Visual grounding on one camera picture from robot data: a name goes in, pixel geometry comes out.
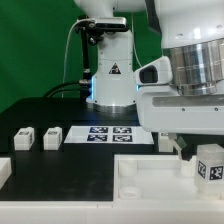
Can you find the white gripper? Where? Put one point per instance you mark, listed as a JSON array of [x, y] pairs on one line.
[[159, 109]]

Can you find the white square table top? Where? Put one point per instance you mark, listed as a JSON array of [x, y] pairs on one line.
[[156, 178]]

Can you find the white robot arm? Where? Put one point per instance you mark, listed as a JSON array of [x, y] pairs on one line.
[[180, 92]]

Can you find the white sheet with tags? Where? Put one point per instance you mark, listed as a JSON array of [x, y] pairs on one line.
[[109, 135]]

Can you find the white left obstacle block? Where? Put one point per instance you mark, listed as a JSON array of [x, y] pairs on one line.
[[5, 170]]

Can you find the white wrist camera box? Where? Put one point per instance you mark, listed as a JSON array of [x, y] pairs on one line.
[[158, 72]]

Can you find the black camera on mount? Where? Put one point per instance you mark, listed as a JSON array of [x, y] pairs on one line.
[[108, 24]]

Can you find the white front rail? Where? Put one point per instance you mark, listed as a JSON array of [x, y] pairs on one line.
[[201, 212]]

